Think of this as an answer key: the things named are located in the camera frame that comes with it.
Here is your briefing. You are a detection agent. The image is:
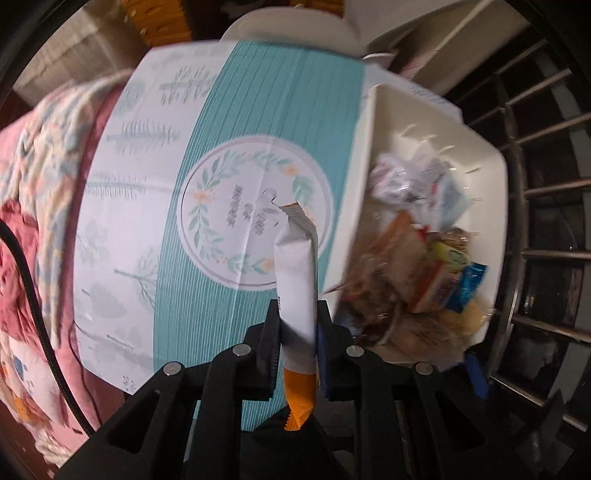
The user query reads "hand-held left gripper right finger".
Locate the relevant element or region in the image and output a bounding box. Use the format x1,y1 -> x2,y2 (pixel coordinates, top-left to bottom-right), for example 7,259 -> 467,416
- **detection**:
315,299 -> 504,480

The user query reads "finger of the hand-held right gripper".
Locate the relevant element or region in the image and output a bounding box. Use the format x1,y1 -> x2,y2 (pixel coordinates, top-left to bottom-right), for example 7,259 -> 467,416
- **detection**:
464,353 -> 491,401

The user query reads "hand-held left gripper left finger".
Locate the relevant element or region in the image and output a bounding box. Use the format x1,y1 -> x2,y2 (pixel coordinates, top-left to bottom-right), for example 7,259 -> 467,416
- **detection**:
55,298 -> 282,480

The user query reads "clear bag of rice crackers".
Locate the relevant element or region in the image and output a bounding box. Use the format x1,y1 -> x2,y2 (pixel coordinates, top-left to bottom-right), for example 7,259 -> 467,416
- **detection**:
438,300 -> 495,342

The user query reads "white and orange stick packet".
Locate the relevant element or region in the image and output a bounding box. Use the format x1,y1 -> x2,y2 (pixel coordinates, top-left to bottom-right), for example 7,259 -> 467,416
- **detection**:
272,202 -> 320,432

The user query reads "green snack packet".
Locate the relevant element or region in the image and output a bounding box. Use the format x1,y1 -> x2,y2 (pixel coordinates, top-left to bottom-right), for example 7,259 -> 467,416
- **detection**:
431,242 -> 469,273

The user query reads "white plastic bin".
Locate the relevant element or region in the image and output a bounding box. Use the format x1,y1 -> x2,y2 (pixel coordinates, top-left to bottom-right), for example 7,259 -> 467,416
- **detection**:
318,83 -> 509,374

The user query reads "cracker bag with red label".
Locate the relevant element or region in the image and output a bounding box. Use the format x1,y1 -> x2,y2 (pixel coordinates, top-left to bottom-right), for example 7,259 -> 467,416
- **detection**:
351,210 -> 432,324

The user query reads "blue and white snack packet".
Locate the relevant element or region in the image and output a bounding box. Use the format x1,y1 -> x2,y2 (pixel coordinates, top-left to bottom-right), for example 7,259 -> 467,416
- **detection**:
429,161 -> 472,227

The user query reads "metal rack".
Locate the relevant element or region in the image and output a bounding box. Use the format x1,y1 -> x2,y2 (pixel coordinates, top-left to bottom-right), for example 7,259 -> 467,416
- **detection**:
443,28 -> 591,416

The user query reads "crumpled white snack packet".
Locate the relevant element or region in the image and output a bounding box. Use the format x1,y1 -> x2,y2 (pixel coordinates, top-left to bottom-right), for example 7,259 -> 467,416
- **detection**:
369,152 -> 444,208

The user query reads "teal and white printed tablecloth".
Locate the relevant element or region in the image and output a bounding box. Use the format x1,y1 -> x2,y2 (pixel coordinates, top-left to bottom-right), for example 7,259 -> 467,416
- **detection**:
71,39 -> 462,430

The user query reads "pink fleece blanket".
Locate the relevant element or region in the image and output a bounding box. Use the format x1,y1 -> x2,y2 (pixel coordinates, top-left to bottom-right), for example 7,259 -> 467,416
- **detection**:
0,198 -> 51,352

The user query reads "floral blanket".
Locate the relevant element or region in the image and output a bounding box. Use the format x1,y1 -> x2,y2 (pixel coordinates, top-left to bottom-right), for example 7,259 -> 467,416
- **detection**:
0,78 -> 134,467

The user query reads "white round stool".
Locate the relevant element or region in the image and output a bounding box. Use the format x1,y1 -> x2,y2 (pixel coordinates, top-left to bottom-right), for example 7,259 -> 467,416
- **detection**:
222,7 -> 365,56

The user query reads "wooden cabinet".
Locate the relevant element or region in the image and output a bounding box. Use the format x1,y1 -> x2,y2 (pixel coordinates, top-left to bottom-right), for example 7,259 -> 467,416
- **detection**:
121,0 -> 192,47

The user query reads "white chair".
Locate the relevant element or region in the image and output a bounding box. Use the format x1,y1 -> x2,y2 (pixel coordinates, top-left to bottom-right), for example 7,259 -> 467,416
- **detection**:
344,0 -> 509,51

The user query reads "black cable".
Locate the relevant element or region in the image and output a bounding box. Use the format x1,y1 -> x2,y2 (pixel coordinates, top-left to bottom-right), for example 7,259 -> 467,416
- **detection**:
0,222 -> 93,435

